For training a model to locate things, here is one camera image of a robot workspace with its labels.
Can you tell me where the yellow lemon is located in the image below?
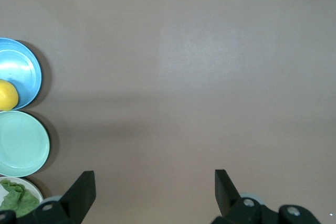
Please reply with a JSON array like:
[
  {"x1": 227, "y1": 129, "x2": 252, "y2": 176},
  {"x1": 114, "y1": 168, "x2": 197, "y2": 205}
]
[{"x1": 0, "y1": 79, "x2": 19, "y2": 111}]

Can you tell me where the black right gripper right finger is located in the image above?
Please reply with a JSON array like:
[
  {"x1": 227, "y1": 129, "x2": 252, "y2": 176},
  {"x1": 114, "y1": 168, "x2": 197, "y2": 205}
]
[{"x1": 211, "y1": 169, "x2": 322, "y2": 224}]

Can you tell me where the green lettuce leaf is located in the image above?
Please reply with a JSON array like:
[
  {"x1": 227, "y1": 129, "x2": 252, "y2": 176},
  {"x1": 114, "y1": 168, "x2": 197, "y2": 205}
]
[{"x1": 0, "y1": 178, "x2": 40, "y2": 218}]

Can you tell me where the blue plate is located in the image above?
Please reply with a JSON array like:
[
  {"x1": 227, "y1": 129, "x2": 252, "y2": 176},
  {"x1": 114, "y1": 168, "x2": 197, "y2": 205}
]
[{"x1": 0, "y1": 37, "x2": 43, "y2": 111}]

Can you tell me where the beige plate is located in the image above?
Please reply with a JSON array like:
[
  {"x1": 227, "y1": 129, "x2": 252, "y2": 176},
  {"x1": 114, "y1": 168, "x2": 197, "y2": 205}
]
[{"x1": 0, "y1": 177, "x2": 45, "y2": 218}]

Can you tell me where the mint green plate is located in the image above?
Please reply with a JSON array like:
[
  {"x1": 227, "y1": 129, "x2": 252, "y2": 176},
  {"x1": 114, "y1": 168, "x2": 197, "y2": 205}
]
[{"x1": 0, "y1": 110, "x2": 50, "y2": 178}]

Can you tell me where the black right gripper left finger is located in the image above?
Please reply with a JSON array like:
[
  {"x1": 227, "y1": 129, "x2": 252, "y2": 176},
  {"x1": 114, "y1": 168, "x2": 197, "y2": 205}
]
[{"x1": 0, "y1": 170, "x2": 96, "y2": 224}]

